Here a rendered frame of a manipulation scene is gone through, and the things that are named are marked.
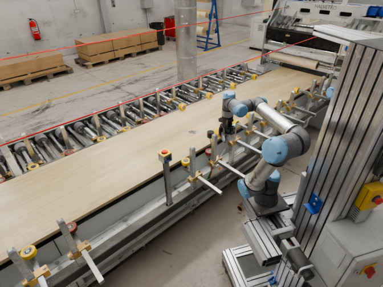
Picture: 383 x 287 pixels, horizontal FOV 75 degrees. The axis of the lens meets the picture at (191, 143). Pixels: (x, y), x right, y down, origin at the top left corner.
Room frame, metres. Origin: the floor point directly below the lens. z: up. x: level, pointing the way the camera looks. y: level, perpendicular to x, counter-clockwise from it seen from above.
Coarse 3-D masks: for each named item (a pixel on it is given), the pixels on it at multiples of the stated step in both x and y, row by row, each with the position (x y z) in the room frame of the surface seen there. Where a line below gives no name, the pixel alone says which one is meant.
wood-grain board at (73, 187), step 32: (256, 96) 2.99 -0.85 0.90; (288, 96) 2.98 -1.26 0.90; (160, 128) 2.25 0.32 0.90; (192, 128) 2.24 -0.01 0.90; (64, 160) 1.74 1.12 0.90; (96, 160) 1.73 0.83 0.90; (128, 160) 1.72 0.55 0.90; (0, 192) 1.36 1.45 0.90; (32, 192) 1.35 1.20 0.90; (64, 192) 1.35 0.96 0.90; (96, 192) 1.34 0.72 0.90; (0, 224) 1.07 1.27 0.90; (32, 224) 1.06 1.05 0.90; (0, 256) 0.84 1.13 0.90
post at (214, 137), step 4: (212, 136) 1.74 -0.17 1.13; (216, 136) 1.73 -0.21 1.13; (212, 140) 1.74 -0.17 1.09; (216, 140) 1.73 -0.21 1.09; (212, 144) 1.73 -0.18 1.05; (216, 144) 1.73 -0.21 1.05; (212, 148) 1.73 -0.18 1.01; (216, 148) 1.73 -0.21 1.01; (212, 152) 1.73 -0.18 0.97; (216, 152) 1.74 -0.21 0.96; (212, 156) 1.73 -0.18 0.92; (216, 156) 1.74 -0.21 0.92; (212, 160) 1.73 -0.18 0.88
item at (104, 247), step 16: (256, 144) 2.21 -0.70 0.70; (240, 160) 1.95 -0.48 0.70; (224, 176) 1.79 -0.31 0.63; (192, 192) 1.52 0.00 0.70; (160, 208) 1.35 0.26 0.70; (176, 208) 1.40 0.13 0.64; (144, 224) 1.20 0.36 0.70; (112, 240) 1.07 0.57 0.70; (128, 240) 1.10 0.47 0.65; (96, 256) 0.95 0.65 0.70; (64, 272) 0.85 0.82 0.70; (80, 272) 0.86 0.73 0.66
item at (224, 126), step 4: (228, 120) 1.32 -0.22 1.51; (232, 120) 1.33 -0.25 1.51; (220, 124) 1.39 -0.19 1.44; (224, 124) 1.38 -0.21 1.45; (228, 124) 1.35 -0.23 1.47; (232, 124) 1.37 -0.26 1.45; (224, 128) 1.33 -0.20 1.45; (228, 128) 1.33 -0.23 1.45; (232, 128) 1.34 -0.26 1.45; (224, 132) 1.35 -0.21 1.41; (228, 132) 1.34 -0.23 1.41; (232, 132) 1.34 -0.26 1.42
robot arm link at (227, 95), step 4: (224, 92) 1.38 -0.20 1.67; (228, 92) 1.38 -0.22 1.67; (232, 92) 1.38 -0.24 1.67; (224, 96) 1.36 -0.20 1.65; (228, 96) 1.34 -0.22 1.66; (232, 96) 1.34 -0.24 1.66; (224, 100) 1.36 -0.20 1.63; (228, 100) 1.33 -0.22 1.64; (224, 104) 1.35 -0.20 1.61; (224, 108) 1.35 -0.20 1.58
